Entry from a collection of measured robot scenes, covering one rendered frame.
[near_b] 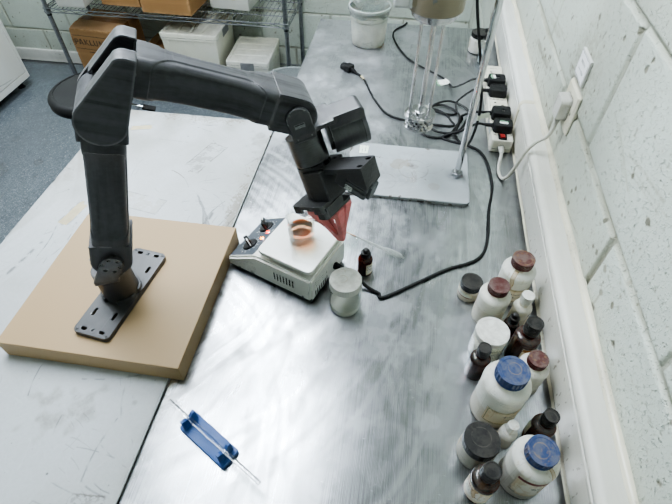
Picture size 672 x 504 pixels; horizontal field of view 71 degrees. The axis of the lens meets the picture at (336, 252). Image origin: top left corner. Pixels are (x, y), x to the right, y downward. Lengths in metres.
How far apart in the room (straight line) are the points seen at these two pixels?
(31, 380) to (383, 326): 0.62
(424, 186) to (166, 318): 0.65
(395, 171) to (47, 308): 0.79
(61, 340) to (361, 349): 0.52
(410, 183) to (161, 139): 0.67
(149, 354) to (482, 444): 0.54
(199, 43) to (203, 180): 1.93
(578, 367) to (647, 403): 0.12
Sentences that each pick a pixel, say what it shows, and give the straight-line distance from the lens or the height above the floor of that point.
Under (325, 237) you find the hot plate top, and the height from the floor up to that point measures 0.99.
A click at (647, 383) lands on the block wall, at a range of 0.72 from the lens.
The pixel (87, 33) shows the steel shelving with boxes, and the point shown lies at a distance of 3.41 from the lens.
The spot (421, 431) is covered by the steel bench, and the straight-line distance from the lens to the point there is 0.81.
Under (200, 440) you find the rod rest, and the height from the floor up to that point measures 0.91.
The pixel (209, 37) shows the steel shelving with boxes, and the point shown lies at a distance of 3.02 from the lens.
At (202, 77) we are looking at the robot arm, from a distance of 0.65.
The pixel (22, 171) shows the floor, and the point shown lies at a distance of 3.14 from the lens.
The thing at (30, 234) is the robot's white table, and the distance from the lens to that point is 1.22.
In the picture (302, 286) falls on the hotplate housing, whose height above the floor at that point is 0.95.
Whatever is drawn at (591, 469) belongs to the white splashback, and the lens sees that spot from 0.75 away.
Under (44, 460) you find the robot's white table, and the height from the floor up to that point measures 0.90.
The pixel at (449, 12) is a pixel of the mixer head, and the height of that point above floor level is 1.30.
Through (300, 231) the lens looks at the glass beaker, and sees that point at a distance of 0.84.
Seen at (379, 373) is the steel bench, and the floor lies 0.90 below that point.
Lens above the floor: 1.64
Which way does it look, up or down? 49 degrees down
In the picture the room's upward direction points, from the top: straight up
